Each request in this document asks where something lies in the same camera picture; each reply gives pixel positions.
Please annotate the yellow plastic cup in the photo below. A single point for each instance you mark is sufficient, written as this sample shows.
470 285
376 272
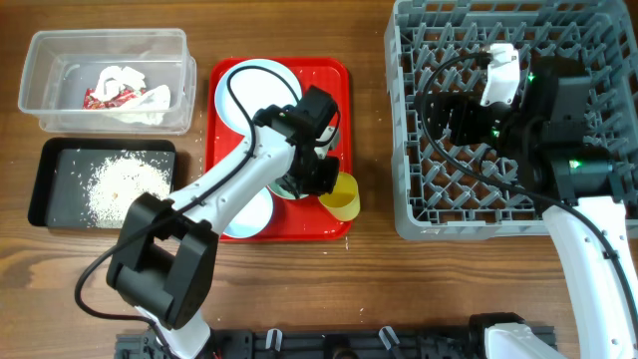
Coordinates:
344 201

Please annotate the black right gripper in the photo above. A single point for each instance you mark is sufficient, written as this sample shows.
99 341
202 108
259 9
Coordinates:
466 106

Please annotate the black food waste tray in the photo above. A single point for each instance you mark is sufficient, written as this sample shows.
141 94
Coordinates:
66 163

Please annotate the black mounting rail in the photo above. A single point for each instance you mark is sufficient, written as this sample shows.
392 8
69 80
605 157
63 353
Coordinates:
429 342

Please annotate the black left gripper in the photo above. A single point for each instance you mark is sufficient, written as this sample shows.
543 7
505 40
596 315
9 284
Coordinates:
325 183

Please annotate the green bowl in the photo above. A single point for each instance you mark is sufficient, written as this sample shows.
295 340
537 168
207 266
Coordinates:
280 191

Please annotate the white rice pile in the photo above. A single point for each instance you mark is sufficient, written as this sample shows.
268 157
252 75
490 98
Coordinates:
118 180

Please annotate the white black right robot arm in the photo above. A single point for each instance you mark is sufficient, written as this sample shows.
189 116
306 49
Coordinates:
539 122

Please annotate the red snack wrapper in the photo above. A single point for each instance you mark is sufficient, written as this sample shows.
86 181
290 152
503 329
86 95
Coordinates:
93 103

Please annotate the light blue bowl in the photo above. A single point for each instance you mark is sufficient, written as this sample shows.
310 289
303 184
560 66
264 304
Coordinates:
253 218

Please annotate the grey dishwasher rack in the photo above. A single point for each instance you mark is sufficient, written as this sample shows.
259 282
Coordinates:
434 199

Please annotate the clear plastic waste bin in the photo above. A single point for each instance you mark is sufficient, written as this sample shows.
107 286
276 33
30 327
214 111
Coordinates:
62 65

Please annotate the red serving tray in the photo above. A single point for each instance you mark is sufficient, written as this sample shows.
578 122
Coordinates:
292 220

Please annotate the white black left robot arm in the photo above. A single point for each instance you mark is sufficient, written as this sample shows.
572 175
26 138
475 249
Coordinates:
164 259

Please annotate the light blue plate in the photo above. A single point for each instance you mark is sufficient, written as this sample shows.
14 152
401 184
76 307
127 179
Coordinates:
258 84

